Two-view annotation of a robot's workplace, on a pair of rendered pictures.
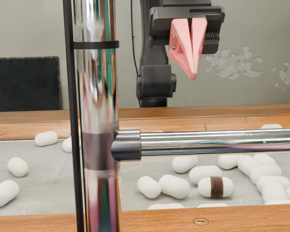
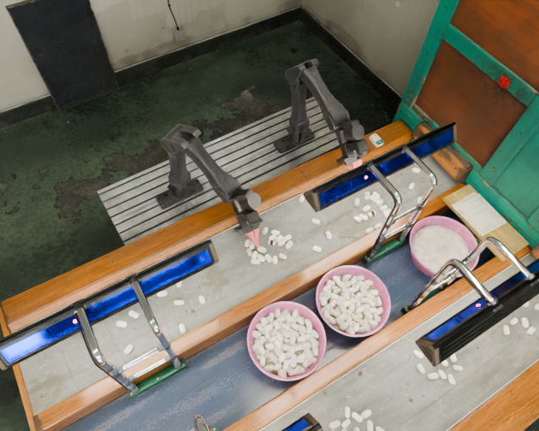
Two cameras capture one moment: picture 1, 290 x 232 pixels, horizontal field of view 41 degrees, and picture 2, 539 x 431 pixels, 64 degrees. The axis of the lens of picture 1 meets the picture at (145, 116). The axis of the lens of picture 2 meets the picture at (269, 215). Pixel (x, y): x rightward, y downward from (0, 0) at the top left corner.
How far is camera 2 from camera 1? 1.54 m
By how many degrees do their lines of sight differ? 51
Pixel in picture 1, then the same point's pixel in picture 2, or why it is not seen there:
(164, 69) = (306, 122)
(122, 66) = not seen: outside the picture
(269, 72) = not seen: outside the picture
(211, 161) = (359, 195)
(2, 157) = (299, 214)
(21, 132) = (287, 196)
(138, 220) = (370, 238)
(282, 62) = not seen: outside the picture
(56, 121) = (296, 186)
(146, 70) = (299, 126)
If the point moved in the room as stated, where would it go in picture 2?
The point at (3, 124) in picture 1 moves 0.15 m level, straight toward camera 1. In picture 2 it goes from (280, 195) to (308, 216)
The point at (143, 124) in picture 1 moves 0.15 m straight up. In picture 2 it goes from (325, 176) to (331, 153)
